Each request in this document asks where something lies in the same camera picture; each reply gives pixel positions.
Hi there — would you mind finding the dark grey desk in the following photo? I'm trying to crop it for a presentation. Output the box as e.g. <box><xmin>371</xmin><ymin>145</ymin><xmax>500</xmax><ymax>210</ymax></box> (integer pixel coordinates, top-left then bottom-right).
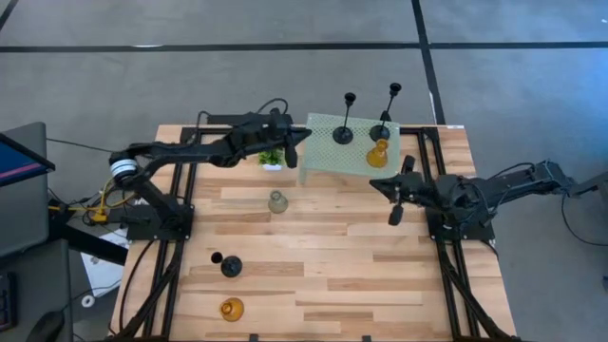
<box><xmin>0</xmin><ymin>238</ymin><xmax>75</xmax><ymax>342</ymax></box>

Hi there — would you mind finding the medium black candlestick holder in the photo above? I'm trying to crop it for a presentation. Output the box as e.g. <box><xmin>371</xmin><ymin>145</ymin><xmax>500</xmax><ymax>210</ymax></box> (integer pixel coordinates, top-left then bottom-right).
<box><xmin>332</xmin><ymin>91</ymin><xmax>357</xmax><ymax>146</ymax></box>

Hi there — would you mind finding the pale green perforated shelf table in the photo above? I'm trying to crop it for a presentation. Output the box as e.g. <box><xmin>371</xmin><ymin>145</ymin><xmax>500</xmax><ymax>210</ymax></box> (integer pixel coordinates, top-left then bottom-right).
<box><xmin>297</xmin><ymin>112</ymin><xmax>403</xmax><ymax>185</ymax></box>

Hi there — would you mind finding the white paper sheet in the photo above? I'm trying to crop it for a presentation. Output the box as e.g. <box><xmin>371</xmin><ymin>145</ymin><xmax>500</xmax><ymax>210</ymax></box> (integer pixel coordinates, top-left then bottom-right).
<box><xmin>79</xmin><ymin>229</ymin><xmax>130</xmax><ymax>299</ymax></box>

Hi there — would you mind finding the black stand beam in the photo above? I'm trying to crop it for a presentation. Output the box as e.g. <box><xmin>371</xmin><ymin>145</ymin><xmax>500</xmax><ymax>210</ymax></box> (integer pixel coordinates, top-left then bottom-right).
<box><xmin>47</xmin><ymin>199</ymin><xmax>130</xmax><ymax>266</ymax></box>

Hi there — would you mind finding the computer monitor blue screen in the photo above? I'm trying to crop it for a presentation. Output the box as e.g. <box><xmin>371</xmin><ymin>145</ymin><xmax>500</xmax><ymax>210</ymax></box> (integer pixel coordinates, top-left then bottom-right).
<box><xmin>0</xmin><ymin>131</ymin><xmax>56</xmax><ymax>189</ymax></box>

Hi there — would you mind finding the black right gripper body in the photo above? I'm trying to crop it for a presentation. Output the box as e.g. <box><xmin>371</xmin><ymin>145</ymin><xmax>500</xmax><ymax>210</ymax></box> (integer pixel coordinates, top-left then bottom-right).
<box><xmin>388</xmin><ymin>155</ymin><xmax>431</xmax><ymax>227</ymax></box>

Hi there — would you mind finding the short black candlestick holder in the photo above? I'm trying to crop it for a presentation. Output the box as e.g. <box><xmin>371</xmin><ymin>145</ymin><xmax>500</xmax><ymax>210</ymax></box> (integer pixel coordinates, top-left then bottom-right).
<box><xmin>210</xmin><ymin>251</ymin><xmax>244</xmax><ymax>279</ymax></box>

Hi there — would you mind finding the black computer mouse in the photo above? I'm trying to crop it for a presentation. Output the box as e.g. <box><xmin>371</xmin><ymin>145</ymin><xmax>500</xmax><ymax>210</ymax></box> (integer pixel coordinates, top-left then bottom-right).
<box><xmin>26</xmin><ymin>310</ymin><xmax>67</xmax><ymax>342</ymax></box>

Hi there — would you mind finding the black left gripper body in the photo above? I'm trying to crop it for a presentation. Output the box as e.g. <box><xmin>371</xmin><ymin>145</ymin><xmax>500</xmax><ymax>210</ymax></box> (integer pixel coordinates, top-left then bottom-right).
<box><xmin>244</xmin><ymin>107</ymin><xmax>299</xmax><ymax>170</ymax></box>

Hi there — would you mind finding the yellow cable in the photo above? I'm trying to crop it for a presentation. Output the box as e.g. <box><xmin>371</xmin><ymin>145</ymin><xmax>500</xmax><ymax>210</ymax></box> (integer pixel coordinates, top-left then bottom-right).
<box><xmin>92</xmin><ymin>176</ymin><xmax>139</xmax><ymax>224</ymax></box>

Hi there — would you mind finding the black keyboard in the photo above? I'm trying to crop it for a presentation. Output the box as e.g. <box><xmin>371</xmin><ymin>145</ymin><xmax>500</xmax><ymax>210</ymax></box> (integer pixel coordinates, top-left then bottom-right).
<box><xmin>0</xmin><ymin>271</ymin><xmax>19</xmax><ymax>333</ymax></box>

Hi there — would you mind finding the amber ribbed glass candle holder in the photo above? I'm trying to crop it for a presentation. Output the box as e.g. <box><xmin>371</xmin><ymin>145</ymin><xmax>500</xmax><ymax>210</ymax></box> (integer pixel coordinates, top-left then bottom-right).
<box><xmin>218</xmin><ymin>296</ymin><xmax>245</xmax><ymax>323</ymax></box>
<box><xmin>365</xmin><ymin>138</ymin><xmax>390</xmax><ymax>169</ymax></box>

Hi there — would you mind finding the tall black candlestick holder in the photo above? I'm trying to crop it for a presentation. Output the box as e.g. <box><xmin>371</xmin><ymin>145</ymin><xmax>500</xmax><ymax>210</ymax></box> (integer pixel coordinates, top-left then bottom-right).
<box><xmin>369</xmin><ymin>82</ymin><xmax>403</xmax><ymax>143</ymax></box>

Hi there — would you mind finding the small green plant white pot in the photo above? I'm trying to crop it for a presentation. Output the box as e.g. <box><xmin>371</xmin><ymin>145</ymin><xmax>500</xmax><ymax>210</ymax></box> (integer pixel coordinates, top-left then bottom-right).
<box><xmin>257</xmin><ymin>147</ymin><xmax>286</xmax><ymax>172</ymax></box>

